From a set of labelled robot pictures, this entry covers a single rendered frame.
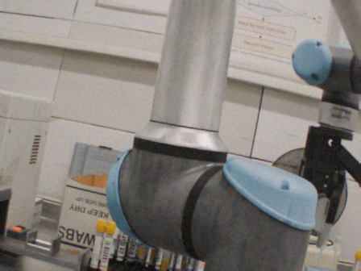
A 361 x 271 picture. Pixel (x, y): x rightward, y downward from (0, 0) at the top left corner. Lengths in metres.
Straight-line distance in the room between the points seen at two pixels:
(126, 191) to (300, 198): 0.22
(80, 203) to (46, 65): 0.51
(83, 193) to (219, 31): 0.68
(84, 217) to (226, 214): 0.72
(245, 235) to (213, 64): 0.21
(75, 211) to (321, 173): 0.53
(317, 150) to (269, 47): 0.59
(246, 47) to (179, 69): 0.93
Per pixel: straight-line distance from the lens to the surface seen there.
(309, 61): 1.12
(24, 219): 1.40
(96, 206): 1.45
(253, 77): 1.72
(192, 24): 0.84
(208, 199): 0.79
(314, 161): 1.21
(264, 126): 1.75
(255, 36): 1.77
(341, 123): 1.21
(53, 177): 1.82
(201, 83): 0.84
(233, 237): 0.76
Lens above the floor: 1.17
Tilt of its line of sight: 3 degrees down
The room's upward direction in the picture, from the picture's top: 12 degrees clockwise
